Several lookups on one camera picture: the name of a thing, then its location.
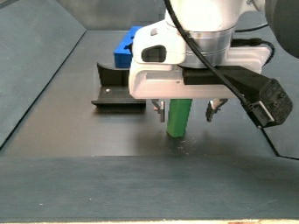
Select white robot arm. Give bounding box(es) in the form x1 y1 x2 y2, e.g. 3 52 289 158
128 0 299 127

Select green hexagon peg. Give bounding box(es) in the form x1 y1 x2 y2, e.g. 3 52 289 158
167 99 192 137

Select black cable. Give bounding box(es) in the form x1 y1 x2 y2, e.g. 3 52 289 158
163 0 277 130

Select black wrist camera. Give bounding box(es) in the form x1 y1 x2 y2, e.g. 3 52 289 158
182 65 295 129

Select black curved bracket stand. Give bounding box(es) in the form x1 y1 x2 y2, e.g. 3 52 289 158
91 64 146 109

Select blue foam shape board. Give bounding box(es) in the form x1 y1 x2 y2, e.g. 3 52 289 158
114 26 140 68

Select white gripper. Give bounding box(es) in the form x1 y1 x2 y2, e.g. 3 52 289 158
128 20 270 123

